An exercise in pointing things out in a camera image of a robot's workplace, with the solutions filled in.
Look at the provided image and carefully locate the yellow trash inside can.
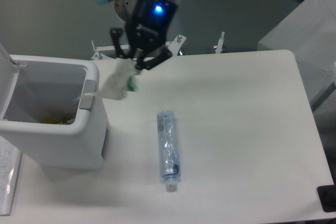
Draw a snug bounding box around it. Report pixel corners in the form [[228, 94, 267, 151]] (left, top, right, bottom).
[[40, 115, 75, 125]]

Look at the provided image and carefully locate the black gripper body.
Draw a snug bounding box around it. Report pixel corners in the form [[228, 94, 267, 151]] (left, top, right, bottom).
[[125, 0, 178, 59]]

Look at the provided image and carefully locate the white table clamp bracket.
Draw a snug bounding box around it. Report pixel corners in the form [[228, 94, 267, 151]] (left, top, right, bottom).
[[90, 34, 187, 61]]

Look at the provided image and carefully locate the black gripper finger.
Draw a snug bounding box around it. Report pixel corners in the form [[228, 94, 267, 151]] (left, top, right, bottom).
[[135, 47, 172, 71], [110, 27, 131, 59]]

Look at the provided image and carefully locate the white open trash can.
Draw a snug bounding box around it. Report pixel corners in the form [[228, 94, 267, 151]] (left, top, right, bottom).
[[1, 48, 109, 169]]

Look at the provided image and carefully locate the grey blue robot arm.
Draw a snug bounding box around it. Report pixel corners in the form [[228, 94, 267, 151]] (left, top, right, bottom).
[[95, 0, 182, 71]]

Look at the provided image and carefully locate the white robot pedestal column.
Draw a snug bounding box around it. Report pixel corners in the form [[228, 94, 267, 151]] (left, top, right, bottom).
[[114, 0, 138, 30]]

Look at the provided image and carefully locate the metal table clamp screw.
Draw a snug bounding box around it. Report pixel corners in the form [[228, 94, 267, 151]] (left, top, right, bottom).
[[213, 31, 226, 54]]

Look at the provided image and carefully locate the crushed clear plastic bottle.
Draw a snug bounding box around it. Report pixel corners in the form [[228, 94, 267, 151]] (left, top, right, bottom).
[[156, 110, 181, 193]]

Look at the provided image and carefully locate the clear plastic bag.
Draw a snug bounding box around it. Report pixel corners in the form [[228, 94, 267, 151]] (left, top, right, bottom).
[[73, 59, 138, 102]]

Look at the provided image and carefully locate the black device table corner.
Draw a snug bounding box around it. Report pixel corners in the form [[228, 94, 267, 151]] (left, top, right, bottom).
[[317, 185, 335, 212]]

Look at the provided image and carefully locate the laminated paper sheet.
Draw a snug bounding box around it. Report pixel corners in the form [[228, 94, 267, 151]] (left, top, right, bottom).
[[1, 137, 22, 216]]

